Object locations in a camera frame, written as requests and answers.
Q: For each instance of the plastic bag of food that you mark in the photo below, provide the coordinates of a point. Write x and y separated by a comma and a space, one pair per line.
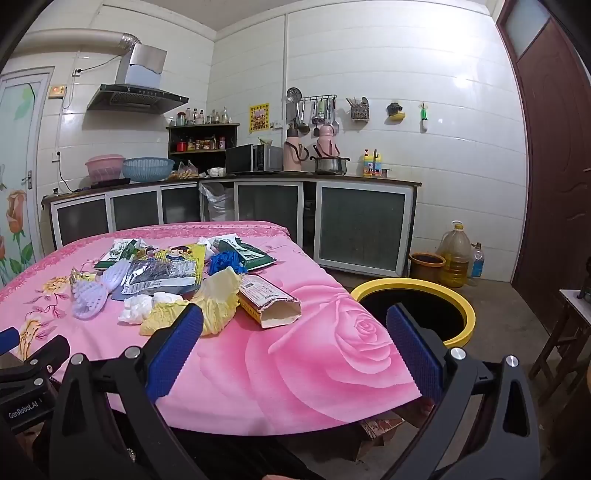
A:
185, 171

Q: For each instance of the row of glass bottles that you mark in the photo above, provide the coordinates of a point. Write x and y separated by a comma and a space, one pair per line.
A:
203, 117

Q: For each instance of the pink thermos flask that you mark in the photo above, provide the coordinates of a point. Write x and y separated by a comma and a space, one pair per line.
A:
293, 152
327, 141

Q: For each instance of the yellow crumpled plastic cover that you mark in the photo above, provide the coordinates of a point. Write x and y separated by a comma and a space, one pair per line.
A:
219, 300
159, 318

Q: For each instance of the white woven sack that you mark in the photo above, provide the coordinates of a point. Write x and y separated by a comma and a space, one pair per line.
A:
219, 203

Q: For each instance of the pink floral tablecloth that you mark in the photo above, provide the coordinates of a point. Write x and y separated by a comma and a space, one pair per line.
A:
300, 369

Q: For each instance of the yellow basin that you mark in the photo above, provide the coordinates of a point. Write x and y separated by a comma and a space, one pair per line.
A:
369, 288

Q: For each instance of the orange wall switch box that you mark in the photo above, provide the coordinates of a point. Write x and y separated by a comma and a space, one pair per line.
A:
56, 91

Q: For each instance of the kitchen counter cabinet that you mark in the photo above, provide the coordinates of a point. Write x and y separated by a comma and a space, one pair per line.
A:
360, 226

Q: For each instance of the clear water bottle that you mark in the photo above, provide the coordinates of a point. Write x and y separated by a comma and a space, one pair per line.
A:
477, 263

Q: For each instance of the gold foil wrapper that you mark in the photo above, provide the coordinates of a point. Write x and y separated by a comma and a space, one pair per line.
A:
82, 277

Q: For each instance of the steel cooking pot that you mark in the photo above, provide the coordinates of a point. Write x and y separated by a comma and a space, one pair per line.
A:
328, 166

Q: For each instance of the brown cardboard box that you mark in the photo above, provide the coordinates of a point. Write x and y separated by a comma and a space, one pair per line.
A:
383, 427

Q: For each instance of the dark wooden spice shelf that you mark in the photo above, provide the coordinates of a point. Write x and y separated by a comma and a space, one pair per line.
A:
203, 159

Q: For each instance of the wooden stool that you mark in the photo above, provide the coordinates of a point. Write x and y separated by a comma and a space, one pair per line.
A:
568, 332

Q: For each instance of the crumpled white tissue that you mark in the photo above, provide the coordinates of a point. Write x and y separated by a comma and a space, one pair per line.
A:
167, 299
135, 308

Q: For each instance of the yellow wall poster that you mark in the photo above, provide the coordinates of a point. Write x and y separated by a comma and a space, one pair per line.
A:
259, 118

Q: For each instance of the pink plastic basin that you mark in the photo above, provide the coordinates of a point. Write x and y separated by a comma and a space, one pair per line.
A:
105, 167

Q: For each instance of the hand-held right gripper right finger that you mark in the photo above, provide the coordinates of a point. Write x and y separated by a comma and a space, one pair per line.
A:
413, 350

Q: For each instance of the rack of hanging utensils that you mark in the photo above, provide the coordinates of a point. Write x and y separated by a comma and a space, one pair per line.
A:
314, 113

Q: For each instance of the green white snack packet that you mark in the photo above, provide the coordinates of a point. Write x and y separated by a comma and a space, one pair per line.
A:
254, 258
111, 256

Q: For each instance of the large cooking oil jug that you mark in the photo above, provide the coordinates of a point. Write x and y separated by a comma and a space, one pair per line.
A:
455, 258

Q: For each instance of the green white hanging brush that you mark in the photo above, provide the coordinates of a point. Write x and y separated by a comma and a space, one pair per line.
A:
423, 121

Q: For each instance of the silver exhaust duct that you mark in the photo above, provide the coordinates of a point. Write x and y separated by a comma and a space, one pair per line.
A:
69, 42

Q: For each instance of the brown ceramic crock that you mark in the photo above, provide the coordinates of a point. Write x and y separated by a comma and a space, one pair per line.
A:
425, 267

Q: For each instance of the blue plastic basket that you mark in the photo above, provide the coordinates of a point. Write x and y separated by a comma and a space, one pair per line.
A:
147, 170

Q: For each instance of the yellow wall holder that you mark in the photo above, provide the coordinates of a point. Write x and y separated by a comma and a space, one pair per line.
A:
396, 113

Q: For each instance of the yellow cartoon snack bag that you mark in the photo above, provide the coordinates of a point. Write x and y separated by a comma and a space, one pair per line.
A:
171, 263

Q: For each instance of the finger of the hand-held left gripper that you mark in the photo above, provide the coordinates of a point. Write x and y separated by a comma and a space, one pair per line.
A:
8, 339
44, 357

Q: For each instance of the brown wooden door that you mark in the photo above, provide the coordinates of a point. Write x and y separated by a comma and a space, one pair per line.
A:
554, 161

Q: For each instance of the blue crumpled shoe cover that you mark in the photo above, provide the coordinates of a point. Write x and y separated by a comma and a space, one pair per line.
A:
226, 264

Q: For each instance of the row of condiment jars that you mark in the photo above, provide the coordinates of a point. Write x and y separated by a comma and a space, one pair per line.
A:
201, 144

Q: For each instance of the steel range hood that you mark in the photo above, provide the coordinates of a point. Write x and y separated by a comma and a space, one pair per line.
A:
138, 92

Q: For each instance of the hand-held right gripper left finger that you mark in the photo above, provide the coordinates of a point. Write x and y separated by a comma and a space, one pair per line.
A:
178, 350

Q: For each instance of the flower painted door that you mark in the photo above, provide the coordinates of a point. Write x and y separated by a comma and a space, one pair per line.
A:
21, 161

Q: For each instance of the open cardboard carton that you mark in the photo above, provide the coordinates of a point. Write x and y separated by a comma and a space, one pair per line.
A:
268, 302

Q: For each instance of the metal chopstick holder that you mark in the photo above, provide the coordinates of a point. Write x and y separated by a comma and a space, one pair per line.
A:
358, 110

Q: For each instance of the black microwave oven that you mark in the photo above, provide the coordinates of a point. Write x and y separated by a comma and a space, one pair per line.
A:
244, 159

